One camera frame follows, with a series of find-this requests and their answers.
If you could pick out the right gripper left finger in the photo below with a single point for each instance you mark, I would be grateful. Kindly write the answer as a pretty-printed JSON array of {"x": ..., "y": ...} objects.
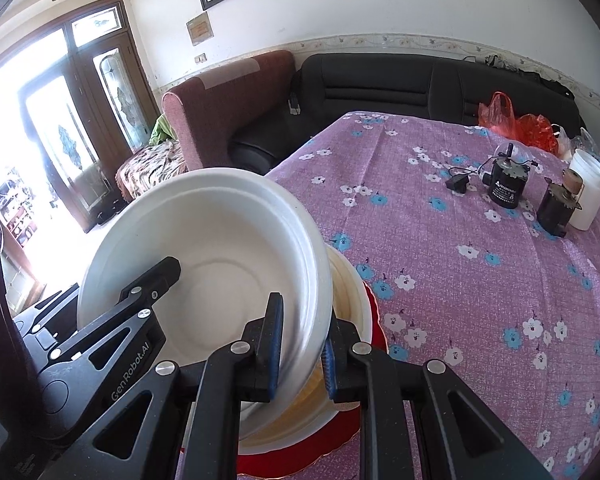
[{"x": 182, "y": 422}]

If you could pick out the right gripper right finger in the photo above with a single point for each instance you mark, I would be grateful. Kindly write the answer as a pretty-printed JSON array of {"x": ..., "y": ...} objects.
[{"x": 420, "y": 421}]

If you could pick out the red wedding plate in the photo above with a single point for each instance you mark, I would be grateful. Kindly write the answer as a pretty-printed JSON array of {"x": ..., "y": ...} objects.
[{"x": 286, "y": 462}]

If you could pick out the cream ribbed bowl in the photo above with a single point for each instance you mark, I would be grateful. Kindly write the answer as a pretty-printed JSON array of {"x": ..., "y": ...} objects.
[{"x": 314, "y": 408}]

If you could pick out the white bowl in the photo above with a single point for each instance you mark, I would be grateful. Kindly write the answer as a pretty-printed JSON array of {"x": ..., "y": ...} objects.
[{"x": 238, "y": 237}]

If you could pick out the purple floral tablecloth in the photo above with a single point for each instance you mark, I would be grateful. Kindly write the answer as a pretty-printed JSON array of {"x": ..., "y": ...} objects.
[{"x": 513, "y": 310}]

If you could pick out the patterned cushion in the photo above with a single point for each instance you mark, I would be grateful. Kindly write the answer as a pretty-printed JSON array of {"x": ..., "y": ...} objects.
[{"x": 149, "y": 167}]

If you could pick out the black power plug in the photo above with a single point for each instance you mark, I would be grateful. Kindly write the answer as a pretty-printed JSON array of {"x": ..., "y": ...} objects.
[{"x": 458, "y": 183}]

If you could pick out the black cylindrical motor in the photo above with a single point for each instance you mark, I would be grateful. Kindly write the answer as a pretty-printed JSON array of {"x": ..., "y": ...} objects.
[{"x": 508, "y": 175}]

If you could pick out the wooden glass door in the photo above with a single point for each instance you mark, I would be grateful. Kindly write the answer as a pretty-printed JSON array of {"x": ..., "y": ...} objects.
[{"x": 75, "y": 104}]

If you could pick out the brown thread spool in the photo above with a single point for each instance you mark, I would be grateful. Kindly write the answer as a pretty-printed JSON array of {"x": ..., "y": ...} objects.
[{"x": 572, "y": 182}]

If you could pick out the white plastic jar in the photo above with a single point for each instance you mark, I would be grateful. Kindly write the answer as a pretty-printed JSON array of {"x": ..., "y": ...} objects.
[{"x": 588, "y": 168}]

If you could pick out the maroon armchair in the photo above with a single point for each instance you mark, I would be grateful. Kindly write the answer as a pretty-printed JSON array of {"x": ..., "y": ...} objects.
[{"x": 206, "y": 110}]

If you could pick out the red plastic bag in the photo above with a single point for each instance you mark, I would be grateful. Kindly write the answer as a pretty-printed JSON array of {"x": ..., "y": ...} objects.
[{"x": 531, "y": 130}]

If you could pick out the black sofa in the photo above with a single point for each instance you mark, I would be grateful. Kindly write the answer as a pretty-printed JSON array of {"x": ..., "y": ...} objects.
[{"x": 327, "y": 86}]

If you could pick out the small wall plaque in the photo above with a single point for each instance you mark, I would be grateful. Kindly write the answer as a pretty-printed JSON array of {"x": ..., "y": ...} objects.
[{"x": 199, "y": 29}]

